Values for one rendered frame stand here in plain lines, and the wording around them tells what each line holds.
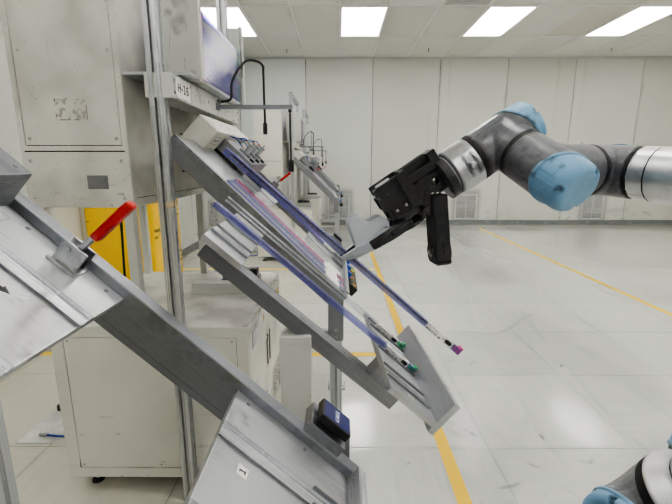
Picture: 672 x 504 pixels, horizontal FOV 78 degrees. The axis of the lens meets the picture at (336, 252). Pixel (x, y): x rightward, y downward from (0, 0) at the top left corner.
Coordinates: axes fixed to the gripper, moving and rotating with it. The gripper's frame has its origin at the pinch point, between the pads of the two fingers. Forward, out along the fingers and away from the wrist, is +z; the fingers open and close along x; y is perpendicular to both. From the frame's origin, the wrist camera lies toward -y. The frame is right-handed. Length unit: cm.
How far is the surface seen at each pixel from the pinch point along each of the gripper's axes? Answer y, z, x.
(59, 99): 71, 46, -65
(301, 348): -11.5, 17.6, -8.5
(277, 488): -10.7, 19.6, 26.1
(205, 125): 46, 18, -82
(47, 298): 19.1, 26.8, 23.4
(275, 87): 169, -39, -728
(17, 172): 31.7, 23.4, 18.7
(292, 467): -12.3, 19.0, 21.8
